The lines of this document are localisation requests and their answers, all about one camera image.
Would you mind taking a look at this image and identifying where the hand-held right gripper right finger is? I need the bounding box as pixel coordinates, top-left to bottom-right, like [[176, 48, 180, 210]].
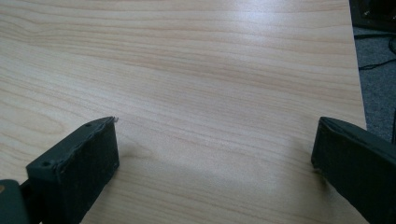
[[310, 116, 396, 224]]

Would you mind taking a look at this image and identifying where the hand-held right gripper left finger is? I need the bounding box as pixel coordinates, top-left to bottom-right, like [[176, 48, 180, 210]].
[[19, 116, 120, 224]]

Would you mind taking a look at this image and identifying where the black cable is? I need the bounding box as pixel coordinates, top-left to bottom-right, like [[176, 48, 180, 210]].
[[358, 36, 396, 71], [353, 32, 396, 40]]

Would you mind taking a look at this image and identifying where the dark equipment base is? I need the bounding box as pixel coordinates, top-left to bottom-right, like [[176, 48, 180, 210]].
[[348, 0, 396, 34]]

